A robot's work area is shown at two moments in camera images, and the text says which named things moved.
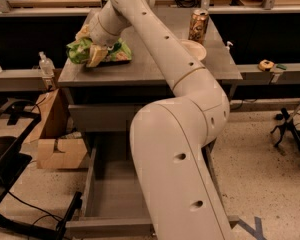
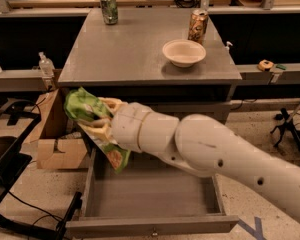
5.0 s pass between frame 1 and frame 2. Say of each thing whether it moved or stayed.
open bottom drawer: stayed
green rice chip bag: moved
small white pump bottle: stayed
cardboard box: stayed
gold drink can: stayed
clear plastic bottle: stayed
